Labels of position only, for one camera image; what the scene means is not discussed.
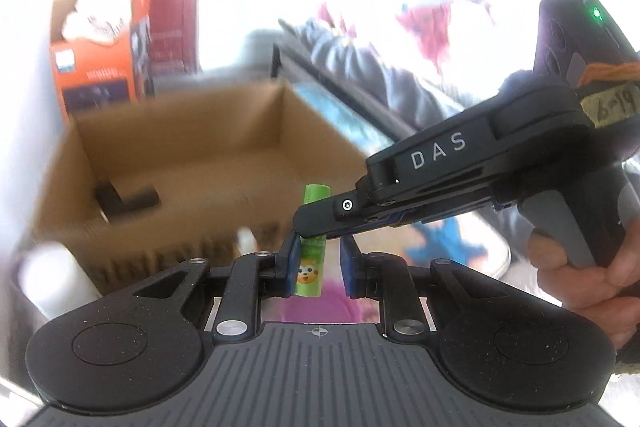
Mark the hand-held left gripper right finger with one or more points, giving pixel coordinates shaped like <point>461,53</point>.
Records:
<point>349,268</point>

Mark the small white cylinder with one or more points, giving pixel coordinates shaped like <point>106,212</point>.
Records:
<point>246,241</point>

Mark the brown cardboard box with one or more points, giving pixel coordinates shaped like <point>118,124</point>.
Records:
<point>200,142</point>

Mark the white cloth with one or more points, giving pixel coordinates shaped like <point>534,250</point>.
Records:
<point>100,14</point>

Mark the person's right hand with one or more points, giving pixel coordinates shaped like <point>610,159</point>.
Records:
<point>600,297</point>

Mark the orange cardboard box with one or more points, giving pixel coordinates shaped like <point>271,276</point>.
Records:
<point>95,77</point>

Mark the green cartoon-print tube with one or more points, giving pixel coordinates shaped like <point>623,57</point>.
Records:
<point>311,279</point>

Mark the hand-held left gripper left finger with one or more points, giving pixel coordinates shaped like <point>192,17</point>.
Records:
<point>291,268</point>

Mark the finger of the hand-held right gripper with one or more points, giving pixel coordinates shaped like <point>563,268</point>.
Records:
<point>330,214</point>

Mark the white bottle with green label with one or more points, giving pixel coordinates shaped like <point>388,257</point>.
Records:
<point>57,279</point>

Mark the pink printed cloth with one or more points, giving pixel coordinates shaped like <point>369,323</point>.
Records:
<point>435,32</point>

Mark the grey sofa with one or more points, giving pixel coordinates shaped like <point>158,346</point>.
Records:
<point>370,82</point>

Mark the dark brown T-shaped object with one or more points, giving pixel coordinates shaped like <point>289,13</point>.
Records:
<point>125,202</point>

